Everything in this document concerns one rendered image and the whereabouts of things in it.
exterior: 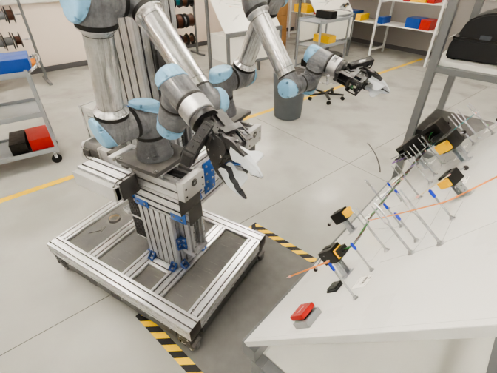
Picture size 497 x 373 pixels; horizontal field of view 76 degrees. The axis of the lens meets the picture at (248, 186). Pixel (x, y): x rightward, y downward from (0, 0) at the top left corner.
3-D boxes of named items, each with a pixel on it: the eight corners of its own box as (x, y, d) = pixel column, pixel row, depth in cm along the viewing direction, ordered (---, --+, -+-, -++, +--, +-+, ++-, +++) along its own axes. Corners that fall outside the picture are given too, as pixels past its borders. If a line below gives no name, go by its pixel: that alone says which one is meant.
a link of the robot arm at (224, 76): (204, 95, 160) (202, 66, 152) (224, 88, 168) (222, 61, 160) (220, 101, 153) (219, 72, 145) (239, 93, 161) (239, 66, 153)
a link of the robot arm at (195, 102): (182, 95, 69) (174, 121, 75) (194, 110, 68) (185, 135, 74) (208, 89, 74) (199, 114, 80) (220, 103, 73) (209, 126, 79)
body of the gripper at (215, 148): (255, 138, 71) (223, 101, 74) (227, 150, 66) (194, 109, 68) (242, 159, 77) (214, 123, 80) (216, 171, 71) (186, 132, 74)
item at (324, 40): (314, 81, 576) (322, 14, 513) (293, 75, 606) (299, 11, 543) (345, 70, 630) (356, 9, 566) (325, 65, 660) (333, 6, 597)
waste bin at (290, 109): (269, 121, 436) (271, 75, 399) (273, 108, 472) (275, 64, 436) (302, 123, 429) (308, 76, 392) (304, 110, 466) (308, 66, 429)
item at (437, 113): (410, 140, 163) (414, 127, 159) (431, 118, 185) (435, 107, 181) (483, 161, 146) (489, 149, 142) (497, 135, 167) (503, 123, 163)
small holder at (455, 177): (487, 177, 83) (468, 156, 83) (467, 197, 80) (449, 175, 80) (471, 183, 87) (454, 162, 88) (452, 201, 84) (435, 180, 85)
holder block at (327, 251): (333, 257, 93) (325, 246, 93) (346, 253, 88) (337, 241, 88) (325, 266, 90) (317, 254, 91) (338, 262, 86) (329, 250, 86)
